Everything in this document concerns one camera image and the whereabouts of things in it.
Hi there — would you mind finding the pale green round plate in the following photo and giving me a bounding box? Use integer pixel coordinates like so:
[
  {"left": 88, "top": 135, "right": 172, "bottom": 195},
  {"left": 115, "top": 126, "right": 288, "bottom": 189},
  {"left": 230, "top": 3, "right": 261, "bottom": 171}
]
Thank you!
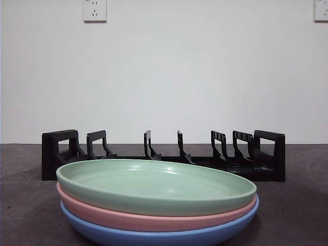
[{"left": 55, "top": 158, "right": 257, "bottom": 217}]

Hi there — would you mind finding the pink round plate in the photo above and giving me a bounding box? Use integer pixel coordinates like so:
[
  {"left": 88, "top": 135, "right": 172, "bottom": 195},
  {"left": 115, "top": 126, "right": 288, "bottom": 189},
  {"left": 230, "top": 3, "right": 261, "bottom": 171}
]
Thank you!
[{"left": 56, "top": 183, "right": 259, "bottom": 233}]

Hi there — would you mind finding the blue round plate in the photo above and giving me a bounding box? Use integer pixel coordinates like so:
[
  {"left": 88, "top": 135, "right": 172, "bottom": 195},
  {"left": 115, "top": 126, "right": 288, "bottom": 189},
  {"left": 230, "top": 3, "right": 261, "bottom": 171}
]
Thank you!
[{"left": 59, "top": 199, "right": 260, "bottom": 246}]

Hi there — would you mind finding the black plastic dish rack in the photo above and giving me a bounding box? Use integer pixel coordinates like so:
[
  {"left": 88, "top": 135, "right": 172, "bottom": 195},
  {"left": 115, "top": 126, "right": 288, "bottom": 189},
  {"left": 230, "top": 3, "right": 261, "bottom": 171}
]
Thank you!
[{"left": 41, "top": 129, "right": 286, "bottom": 182}]

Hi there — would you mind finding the white wall socket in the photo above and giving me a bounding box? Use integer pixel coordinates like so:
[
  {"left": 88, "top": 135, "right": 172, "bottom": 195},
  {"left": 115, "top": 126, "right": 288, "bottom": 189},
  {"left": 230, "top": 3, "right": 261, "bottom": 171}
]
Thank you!
[
  {"left": 82, "top": 0, "right": 107, "bottom": 23},
  {"left": 314, "top": 0, "right": 328, "bottom": 22}
]

